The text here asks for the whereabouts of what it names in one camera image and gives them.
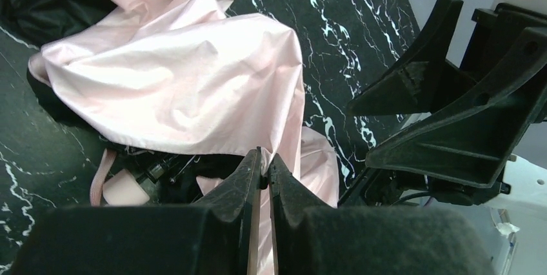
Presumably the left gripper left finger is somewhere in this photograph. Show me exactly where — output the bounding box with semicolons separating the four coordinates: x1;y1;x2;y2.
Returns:
11;148;262;274

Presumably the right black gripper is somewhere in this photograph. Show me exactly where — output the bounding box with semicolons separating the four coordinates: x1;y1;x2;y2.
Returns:
339;0;546;206

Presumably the pink and black folding umbrella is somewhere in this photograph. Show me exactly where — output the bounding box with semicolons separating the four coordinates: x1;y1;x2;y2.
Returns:
1;0;339;270

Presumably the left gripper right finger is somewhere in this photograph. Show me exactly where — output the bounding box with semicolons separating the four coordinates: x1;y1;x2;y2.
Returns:
268;156;494;275

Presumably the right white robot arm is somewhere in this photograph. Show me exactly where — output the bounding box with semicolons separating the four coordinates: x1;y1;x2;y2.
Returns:
339;0;546;214

